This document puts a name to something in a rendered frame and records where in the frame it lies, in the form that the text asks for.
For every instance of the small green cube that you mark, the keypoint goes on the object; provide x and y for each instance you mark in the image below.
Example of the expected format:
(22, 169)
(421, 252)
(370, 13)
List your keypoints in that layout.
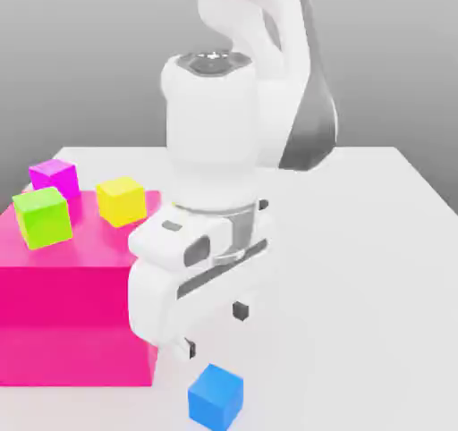
(43, 220)

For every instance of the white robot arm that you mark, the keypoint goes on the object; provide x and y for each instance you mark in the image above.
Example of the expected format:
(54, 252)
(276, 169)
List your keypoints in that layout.
(211, 123)

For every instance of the small yellow cube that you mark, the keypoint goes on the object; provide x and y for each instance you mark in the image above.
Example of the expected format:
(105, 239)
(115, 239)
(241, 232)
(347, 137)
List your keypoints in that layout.
(121, 202)

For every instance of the large pink box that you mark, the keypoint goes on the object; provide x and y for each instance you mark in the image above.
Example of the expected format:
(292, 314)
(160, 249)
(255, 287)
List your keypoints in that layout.
(71, 295)

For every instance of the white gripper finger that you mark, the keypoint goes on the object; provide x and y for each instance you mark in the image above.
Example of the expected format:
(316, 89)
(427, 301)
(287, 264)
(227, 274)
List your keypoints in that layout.
(240, 310)
(186, 349)

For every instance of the small blue cube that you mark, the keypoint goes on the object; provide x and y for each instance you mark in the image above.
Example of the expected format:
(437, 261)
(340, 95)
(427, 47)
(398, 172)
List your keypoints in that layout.
(214, 398)

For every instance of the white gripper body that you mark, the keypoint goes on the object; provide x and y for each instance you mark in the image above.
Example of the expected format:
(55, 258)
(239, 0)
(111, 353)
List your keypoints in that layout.
(154, 302)

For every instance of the small magenta cube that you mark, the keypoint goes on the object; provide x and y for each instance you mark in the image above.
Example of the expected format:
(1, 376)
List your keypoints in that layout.
(53, 177)

